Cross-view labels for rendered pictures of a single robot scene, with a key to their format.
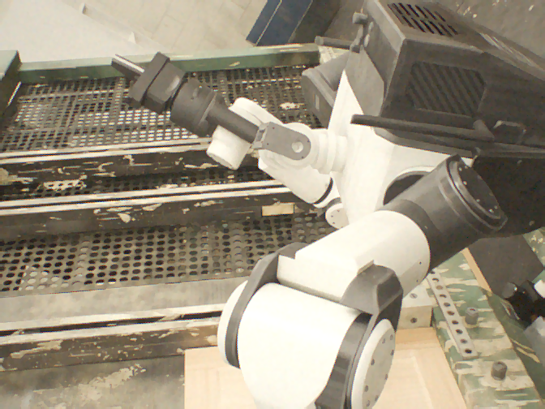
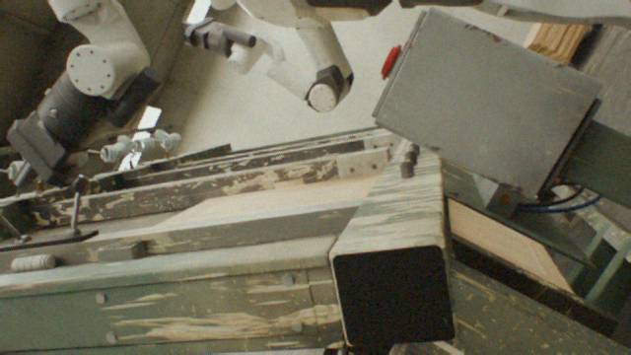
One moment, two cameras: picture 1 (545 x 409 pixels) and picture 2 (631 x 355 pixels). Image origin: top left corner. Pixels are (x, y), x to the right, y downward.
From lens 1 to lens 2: 0.95 m
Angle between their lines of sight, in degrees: 31
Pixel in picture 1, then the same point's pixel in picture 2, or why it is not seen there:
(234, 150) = (241, 54)
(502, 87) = not seen: outside the picture
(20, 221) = (168, 178)
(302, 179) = (293, 77)
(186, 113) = (214, 38)
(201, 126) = (223, 44)
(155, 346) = (190, 196)
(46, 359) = (126, 209)
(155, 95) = (198, 32)
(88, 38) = not seen: hidden behind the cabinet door
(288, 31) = not seen: hidden behind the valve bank
